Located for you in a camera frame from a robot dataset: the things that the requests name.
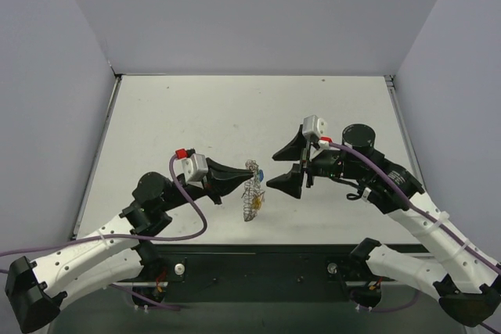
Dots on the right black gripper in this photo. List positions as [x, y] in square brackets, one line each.
[306, 164]

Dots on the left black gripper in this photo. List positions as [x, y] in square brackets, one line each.
[210, 182]

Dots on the silver round keyring disc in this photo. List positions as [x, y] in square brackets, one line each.
[252, 189]

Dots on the yellow tagged key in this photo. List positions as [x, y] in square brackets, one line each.
[256, 203]

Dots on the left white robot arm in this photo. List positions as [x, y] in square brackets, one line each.
[120, 249]

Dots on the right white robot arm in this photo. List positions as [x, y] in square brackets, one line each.
[462, 279]

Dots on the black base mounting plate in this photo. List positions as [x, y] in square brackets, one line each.
[254, 274]

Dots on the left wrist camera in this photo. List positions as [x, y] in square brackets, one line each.
[194, 165]

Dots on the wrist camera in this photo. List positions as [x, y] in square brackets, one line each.
[194, 165]
[314, 131]

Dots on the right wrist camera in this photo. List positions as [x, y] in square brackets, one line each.
[314, 131]

